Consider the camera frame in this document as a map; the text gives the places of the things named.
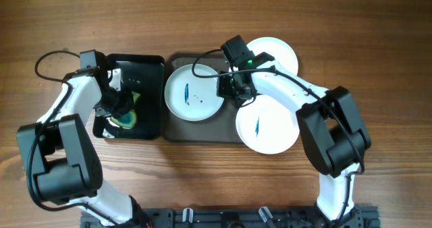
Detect white plate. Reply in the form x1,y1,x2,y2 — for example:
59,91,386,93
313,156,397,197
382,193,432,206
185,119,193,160
236,95,300,154
229,36,299,76
164,64,224,121

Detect green yellow sponge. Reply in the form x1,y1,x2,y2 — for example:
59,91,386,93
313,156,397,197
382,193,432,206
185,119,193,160
108,109,138,129

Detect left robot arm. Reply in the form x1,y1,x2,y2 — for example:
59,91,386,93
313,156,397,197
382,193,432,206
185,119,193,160
16,50,152,227

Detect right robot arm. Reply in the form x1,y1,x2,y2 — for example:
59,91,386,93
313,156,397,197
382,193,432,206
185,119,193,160
217,36,371,227

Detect dark brown serving tray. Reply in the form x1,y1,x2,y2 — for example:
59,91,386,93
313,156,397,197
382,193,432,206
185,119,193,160
161,52,243,145

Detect black water tray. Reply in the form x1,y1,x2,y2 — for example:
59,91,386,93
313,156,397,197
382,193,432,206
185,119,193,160
92,54,165,140

